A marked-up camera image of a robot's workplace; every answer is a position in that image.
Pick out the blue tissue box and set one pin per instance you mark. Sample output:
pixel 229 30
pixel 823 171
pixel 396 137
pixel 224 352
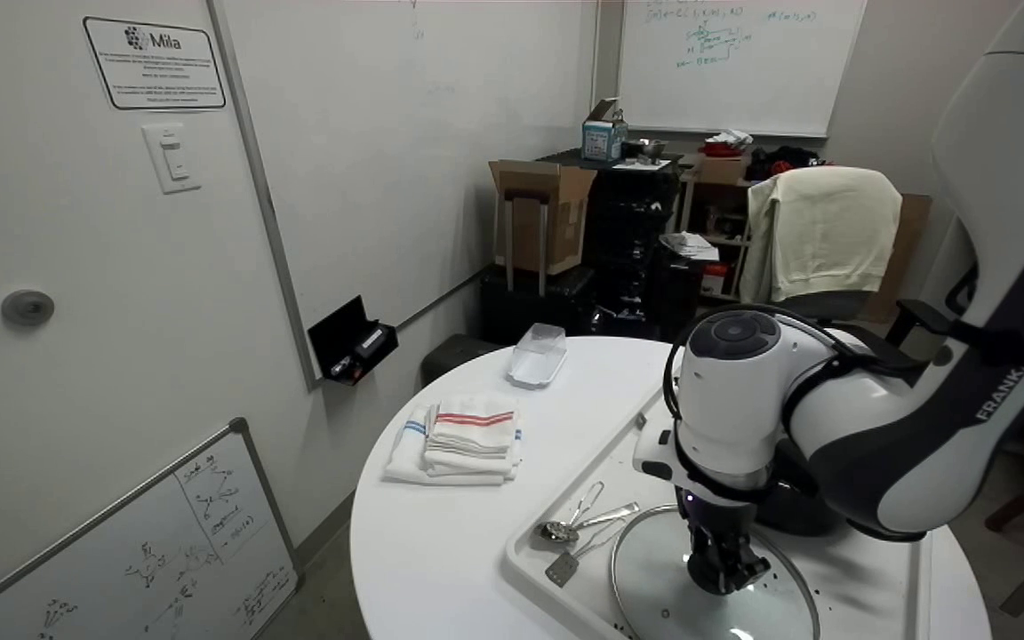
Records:
pixel 602 132

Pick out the wall sign placard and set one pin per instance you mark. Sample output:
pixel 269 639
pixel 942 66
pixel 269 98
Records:
pixel 154 66

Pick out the black marker tray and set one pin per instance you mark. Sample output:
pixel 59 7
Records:
pixel 351 344

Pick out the metal tongs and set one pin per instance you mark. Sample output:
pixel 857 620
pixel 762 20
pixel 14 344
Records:
pixel 559 536

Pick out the glass lid with black knob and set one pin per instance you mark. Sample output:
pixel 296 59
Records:
pixel 654 596

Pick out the black cabinet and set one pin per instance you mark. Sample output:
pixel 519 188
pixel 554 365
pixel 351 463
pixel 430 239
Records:
pixel 634 283

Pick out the cardboard box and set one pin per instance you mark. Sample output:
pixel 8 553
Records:
pixel 539 214

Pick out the folded white striped towel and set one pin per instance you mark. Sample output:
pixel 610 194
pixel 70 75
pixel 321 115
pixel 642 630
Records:
pixel 456 444

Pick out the large wall whiteboard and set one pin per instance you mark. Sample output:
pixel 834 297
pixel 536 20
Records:
pixel 371 130

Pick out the wall whiteboard far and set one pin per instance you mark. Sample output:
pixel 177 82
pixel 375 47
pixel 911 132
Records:
pixel 755 66

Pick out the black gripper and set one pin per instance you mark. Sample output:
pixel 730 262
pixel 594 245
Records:
pixel 718 545

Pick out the small whiteboard leaning on wall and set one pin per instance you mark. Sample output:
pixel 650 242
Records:
pixel 196 553

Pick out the white plastic tray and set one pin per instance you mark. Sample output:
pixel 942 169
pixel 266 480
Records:
pixel 862 587

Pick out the black office chair with towel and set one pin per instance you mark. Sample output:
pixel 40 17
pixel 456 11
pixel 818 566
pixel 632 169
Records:
pixel 829 242

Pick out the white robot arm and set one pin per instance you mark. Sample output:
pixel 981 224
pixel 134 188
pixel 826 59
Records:
pixel 885 456

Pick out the white light switch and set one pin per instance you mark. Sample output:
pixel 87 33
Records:
pixel 167 159

